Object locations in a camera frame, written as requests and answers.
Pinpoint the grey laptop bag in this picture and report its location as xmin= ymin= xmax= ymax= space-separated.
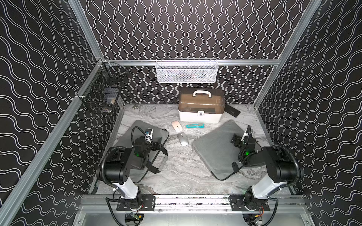
xmin=116 ymin=120 xmax=169 ymax=183
xmin=192 ymin=119 xmax=268 ymax=181

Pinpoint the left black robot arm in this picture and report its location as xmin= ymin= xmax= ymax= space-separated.
xmin=96 ymin=126 xmax=157 ymax=211

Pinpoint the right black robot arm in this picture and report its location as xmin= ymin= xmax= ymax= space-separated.
xmin=229 ymin=126 xmax=303 ymax=212

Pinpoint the pink computer mouse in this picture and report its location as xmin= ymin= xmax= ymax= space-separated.
xmin=172 ymin=121 xmax=183 ymax=133

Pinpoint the black flat pouch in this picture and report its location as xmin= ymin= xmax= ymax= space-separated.
xmin=224 ymin=104 xmax=241 ymax=118

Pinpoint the teal flat tool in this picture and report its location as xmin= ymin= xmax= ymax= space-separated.
xmin=186 ymin=123 xmax=205 ymax=128

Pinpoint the brown lid storage box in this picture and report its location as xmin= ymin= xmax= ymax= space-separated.
xmin=178 ymin=87 xmax=225 ymax=123

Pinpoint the black wire wall basket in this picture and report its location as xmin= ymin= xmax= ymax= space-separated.
xmin=80 ymin=62 xmax=129 ymax=115

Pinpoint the white mesh wall basket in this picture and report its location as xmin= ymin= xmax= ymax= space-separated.
xmin=155 ymin=58 xmax=219 ymax=83

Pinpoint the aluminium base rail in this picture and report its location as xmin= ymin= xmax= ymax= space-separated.
xmin=78 ymin=195 xmax=306 ymax=214

